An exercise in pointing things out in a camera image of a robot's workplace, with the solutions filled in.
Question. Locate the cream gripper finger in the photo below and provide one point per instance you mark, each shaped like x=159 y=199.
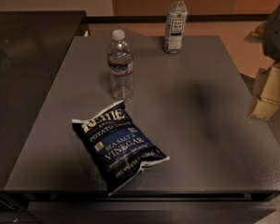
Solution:
x=266 y=92

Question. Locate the blue label plastic bottle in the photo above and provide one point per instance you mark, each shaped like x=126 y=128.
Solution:
x=175 y=27

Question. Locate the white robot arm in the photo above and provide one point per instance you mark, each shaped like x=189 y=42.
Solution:
x=271 y=36

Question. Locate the clear water bottle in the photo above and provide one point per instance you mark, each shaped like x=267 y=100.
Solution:
x=120 y=63

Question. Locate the blue kettle chips bag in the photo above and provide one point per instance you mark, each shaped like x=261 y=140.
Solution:
x=119 y=148

